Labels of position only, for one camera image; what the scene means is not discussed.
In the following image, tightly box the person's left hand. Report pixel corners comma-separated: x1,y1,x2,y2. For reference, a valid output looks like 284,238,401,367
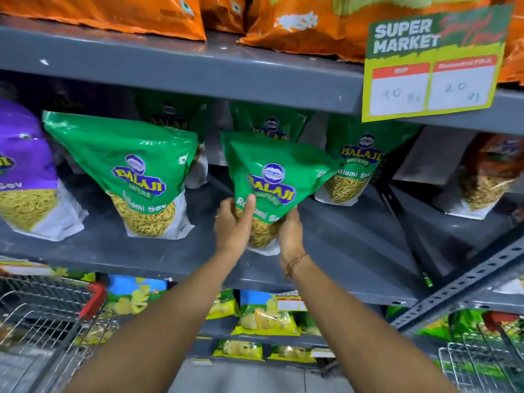
214,194,257,258

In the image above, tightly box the person's right hand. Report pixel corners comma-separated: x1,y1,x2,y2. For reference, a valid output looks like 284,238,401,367
278,208,306,267

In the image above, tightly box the person's right forearm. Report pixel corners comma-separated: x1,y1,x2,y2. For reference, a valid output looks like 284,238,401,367
282,254,460,393

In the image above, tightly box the large orange snack packet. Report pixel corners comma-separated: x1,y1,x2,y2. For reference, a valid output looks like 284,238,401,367
0,0,207,41
497,0,524,85
199,0,246,35
239,0,492,64

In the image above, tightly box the grey metal shelf rack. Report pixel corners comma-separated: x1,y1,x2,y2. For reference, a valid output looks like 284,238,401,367
0,14,524,365

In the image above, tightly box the person's left forearm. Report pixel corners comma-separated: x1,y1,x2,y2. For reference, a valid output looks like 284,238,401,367
65,249,248,393

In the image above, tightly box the green snack packet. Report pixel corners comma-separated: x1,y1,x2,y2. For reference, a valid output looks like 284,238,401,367
220,131,341,257
134,89,210,189
229,101,316,142
314,114,422,207
42,111,199,240

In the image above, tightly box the green and yellow price sign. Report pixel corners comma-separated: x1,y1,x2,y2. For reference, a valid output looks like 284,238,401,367
361,2,516,123

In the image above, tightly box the purple snack packet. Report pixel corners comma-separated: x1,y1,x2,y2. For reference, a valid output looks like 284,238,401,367
0,98,89,242

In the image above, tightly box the wire shopping cart red handle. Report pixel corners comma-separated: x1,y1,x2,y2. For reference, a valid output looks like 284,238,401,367
437,311,524,393
0,274,120,393

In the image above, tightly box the orange and white snack packet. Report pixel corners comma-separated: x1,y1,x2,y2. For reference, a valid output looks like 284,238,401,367
433,133,524,221

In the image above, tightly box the thin gold bracelet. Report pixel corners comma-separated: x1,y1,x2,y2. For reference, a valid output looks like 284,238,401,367
284,254,310,279

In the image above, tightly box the yellow and green chips packet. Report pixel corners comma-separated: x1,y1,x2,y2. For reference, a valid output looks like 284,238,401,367
0,258,97,283
206,288,241,320

